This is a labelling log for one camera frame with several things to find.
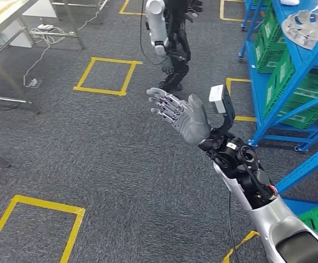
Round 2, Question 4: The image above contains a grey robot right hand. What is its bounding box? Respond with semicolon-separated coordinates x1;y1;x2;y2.
147;87;212;146

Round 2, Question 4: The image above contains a blue metal shelf rack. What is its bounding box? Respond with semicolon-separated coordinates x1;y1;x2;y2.
276;139;318;219
238;0;318;152

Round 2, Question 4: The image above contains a black white humanoid robot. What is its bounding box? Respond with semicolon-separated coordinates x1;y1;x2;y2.
140;0;203;93

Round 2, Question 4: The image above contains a silver plastic hubcap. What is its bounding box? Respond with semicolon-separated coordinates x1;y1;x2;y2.
282;9;318;54

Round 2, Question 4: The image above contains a steel table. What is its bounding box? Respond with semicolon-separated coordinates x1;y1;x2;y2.
0;0;41;115
29;0;105;50

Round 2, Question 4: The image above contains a steel floor socket box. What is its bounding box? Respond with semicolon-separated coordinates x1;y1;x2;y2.
26;78;42;89

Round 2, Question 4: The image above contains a white cabinet panel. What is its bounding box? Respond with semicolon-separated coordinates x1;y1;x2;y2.
0;0;57;49

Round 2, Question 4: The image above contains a wrist camera with black bracket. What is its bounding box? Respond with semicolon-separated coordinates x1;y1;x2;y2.
208;84;236;136

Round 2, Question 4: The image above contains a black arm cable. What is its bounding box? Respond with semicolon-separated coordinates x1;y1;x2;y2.
227;190;240;263

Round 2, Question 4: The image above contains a white floor cable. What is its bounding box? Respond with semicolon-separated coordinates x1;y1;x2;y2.
23;10;100;87

